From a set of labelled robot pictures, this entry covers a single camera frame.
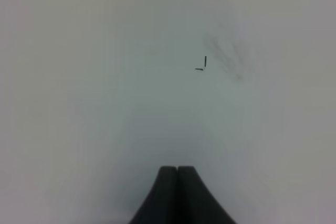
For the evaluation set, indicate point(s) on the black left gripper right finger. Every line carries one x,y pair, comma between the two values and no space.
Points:
195,203

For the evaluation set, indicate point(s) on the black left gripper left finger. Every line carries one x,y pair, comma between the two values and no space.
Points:
159,205

